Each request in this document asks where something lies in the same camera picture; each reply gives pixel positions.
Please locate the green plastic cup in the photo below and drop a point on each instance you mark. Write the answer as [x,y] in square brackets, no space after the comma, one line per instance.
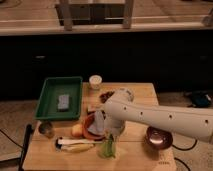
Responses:
[101,151]

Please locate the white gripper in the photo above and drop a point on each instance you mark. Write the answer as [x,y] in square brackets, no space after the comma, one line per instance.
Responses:
[114,127]

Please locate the yellow orange fruit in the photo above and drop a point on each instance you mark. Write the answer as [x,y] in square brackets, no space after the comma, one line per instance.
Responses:
[77,130]

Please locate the orange bowl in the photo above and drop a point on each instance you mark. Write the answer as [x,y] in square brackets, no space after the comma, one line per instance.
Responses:
[86,123]

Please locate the dark brown bowl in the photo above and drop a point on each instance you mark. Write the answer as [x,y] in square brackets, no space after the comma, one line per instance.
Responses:
[158,139]

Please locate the yellow banana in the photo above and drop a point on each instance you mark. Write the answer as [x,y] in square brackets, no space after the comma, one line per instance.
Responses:
[77,147]

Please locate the white cup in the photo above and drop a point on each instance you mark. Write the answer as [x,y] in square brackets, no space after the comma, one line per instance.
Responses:
[95,82]

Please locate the wooden chair frame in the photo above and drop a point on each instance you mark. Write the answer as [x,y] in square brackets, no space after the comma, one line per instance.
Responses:
[95,14]

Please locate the green plastic tray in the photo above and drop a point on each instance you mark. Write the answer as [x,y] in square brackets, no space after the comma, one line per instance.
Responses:
[54,87]

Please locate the grey sponge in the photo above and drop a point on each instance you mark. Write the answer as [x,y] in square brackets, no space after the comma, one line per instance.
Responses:
[63,102]

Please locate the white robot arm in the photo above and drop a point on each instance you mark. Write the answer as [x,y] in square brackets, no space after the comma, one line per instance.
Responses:
[191,122]

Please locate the green pepper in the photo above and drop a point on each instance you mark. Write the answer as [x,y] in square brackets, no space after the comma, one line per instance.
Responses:
[109,147]

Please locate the small metal cup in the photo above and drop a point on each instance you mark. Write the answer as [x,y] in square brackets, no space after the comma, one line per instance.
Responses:
[46,129]

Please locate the grey cloth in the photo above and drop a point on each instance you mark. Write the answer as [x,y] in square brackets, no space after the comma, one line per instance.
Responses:
[97,126]

